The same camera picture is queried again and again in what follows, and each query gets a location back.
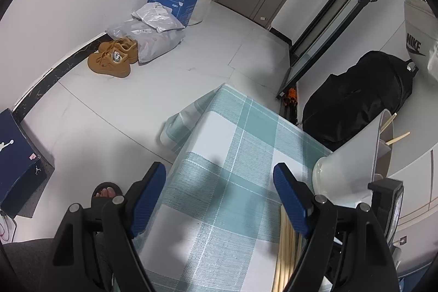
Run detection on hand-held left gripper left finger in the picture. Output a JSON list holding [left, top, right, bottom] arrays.
[[51, 161, 167, 292]]

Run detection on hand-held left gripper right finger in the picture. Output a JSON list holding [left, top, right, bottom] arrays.
[[273, 162, 401, 292]]

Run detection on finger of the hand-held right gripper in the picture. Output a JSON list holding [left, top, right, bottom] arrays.
[[367, 178, 405, 246]]

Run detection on white utensil holder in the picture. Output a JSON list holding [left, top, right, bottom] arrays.
[[312, 109, 396, 207]]

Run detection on pile of bamboo chopsticks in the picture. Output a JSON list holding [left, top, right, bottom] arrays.
[[272, 205, 305, 292]]

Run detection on wooden chopstick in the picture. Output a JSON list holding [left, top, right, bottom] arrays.
[[381, 112, 397, 134], [385, 132, 410, 145]]

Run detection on person's foot in black sandal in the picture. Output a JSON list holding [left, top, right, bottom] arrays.
[[92, 182, 128, 210]]

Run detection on teal checked tablecloth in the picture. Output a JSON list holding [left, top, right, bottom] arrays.
[[132, 84, 334, 292]]

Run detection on black duffel bag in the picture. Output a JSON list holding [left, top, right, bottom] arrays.
[[302, 51, 419, 152]]

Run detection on small orange object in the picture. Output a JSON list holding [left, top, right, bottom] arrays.
[[282, 88, 298, 106]]

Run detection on person's grey trouser leg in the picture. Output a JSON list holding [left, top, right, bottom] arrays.
[[0, 232, 113, 292]]

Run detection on brown suede shoe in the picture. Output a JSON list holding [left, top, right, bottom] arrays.
[[87, 51, 131, 78], [99, 36, 139, 62]]

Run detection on navy shoe box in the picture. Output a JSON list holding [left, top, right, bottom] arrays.
[[0, 108, 55, 219]]

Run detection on large grey plastic parcel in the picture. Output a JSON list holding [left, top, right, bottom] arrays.
[[107, 22, 186, 65]]

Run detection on white sling bag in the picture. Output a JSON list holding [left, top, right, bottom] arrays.
[[404, 0, 438, 87]]

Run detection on black-framed glass door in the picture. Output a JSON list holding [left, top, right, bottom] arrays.
[[275, 0, 394, 101]]

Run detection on small grey plastic parcel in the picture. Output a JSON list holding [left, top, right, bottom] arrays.
[[132, 2, 185, 34]]

